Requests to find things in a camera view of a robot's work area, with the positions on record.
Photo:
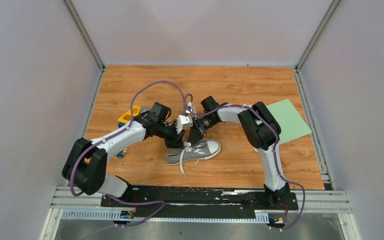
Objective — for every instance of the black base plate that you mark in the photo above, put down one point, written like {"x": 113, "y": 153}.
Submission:
{"x": 205, "y": 202}

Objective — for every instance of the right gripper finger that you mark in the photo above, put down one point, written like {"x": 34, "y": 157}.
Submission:
{"x": 196, "y": 135}
{"x": 201, "y": 126}

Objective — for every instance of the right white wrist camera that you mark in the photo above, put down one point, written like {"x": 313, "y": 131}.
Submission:
{"x": 190, "y": 109}

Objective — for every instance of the green clipboard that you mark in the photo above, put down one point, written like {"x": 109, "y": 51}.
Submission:
{"x": 292, "y": 125}

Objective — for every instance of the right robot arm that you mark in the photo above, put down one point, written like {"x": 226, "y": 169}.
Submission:
{"x": 262, "y": 131}

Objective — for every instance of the silver microphone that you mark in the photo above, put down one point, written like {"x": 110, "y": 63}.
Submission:
{"x": 144, "y": 109}

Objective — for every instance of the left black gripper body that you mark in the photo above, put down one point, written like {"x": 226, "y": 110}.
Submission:
{"x": 169, "y": 131}

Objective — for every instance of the white shoelace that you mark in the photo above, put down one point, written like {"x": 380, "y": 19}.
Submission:
{"x": 198, "y": 151}

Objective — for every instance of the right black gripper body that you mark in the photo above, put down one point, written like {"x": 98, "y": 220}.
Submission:
{"x": 207, "y": 122}

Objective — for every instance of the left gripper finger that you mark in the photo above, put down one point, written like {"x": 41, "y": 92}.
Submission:
{"x": 176, "y": 142}
{"x": 180, "y": 135}

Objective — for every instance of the yellow toy block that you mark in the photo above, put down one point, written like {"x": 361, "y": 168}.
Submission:
{"x": 127, "y": 116}

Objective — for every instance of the grey canvas sneaker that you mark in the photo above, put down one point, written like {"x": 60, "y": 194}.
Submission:
{"x": 172, "y": 157}

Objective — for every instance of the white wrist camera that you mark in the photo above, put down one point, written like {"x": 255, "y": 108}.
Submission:
{"x": 183, "y": 122}
{"x": 190, "y": 109}

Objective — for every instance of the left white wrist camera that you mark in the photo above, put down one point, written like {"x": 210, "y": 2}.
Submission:
{"x": 183, "y": 122}

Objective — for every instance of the blue red toy car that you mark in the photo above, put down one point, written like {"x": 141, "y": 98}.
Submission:
{"x": 122, "y": 153}

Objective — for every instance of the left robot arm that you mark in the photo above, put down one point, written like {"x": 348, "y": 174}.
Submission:
{"x": 86, "y": 165}

